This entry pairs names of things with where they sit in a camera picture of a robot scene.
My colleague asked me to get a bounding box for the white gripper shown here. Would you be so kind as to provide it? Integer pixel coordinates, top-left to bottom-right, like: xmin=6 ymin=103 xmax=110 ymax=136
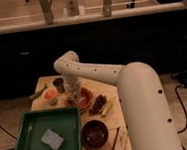
xmin=63 ymin=75 xmax=81 ymax=104

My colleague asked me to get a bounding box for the orange red bowl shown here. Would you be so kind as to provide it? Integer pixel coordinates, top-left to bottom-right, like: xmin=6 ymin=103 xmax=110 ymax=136
xmin=77 ymin=87 xmax=93 ymax=110

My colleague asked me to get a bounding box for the dark brown patterned towel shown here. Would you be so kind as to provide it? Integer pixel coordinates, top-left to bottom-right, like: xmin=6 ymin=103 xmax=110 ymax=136
xmin=89 ymin=95 xmax=107 ymax=115

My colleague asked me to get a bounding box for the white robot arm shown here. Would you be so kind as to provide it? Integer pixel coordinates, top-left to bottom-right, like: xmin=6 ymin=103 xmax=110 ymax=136
xmin=54 ymin=51 xmax=183 ymax=150

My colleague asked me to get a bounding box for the dark maroon bowl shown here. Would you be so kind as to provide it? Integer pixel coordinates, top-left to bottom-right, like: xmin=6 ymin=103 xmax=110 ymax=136
xmin=81 ymin=120 xmax=109 ymax=149

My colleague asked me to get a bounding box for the green vegetable toy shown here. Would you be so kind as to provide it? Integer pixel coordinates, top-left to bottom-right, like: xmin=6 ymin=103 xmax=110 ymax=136
xmin=29 ymin=84 xmax=48 ymax=100

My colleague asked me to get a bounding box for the green plastic tray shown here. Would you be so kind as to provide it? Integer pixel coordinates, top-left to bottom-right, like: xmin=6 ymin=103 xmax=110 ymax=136
xmin=14 ymin=107 xmax=82 ymax=150

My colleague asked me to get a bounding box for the grey blue sponge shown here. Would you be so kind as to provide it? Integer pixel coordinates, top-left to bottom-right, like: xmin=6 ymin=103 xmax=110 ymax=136
xmin=41 ymin=129 xmax=65 ymax=150

